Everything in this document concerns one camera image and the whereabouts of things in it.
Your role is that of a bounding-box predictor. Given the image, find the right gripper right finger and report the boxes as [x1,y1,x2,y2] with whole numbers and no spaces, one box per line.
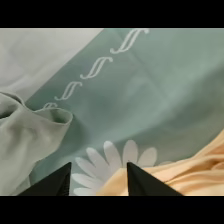
[126,161,183,197]

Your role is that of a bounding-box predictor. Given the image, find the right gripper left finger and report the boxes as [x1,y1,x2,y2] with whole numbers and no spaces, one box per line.
[18,161,73,197]

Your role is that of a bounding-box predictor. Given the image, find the pale green garment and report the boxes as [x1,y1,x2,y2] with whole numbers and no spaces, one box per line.
[0,91,74,197]

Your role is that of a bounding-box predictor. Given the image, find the pale orange garment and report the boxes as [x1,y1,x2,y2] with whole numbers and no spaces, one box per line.
[95,129,224,197]

